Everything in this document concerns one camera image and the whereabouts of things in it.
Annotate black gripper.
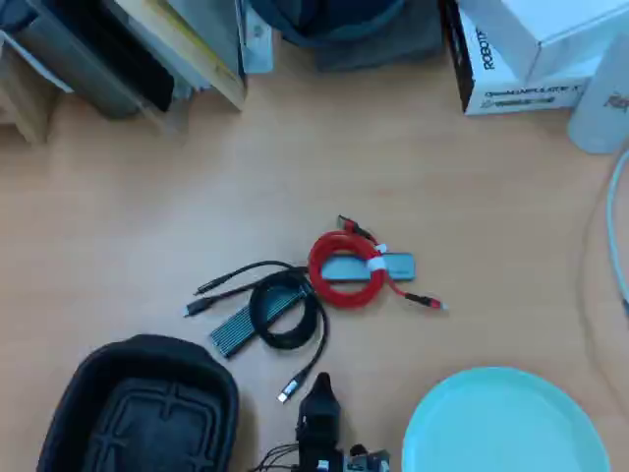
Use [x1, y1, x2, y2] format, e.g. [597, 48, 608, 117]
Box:
[293, 372, 346, 472]

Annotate black charging cable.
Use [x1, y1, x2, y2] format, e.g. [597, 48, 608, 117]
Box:
[193, 260, 329, 407]

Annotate red braided charging cable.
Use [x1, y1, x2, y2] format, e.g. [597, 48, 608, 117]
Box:
[308, 213, 449, 314]

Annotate green bowl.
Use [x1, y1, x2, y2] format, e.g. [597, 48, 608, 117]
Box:
[401, 367, 611, 472]

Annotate black zip carrying case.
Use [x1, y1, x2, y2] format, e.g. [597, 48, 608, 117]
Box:
[36, 333, 241, 472]

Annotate white Robotis OpenManipulator box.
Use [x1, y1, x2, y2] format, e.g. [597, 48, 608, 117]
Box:
[439, 0, 594, 117]

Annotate small white box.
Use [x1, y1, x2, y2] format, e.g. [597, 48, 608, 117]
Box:
[239, 0, 274, 75]

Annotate dark blue bag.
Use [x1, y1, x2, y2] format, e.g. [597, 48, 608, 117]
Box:
[248, 0, 407, 48]

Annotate dark grey folder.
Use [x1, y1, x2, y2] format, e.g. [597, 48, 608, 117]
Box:
[0, 0, 176, 122]

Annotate white tumbler with logo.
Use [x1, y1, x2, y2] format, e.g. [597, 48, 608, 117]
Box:
[567, 33, 629, 156]

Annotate light wooden desk organizer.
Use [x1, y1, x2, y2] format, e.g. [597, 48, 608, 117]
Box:
[0, 0, 250, 147]

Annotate thin black servo wires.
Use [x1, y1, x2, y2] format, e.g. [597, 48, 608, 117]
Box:
[254, 441, 302, 472]

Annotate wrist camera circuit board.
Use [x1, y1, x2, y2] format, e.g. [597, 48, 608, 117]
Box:
[343, 443, 392, 472]

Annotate ribbed dark SSD enclosure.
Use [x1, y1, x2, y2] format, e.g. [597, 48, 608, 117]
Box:
[210, 282, 315, 361]

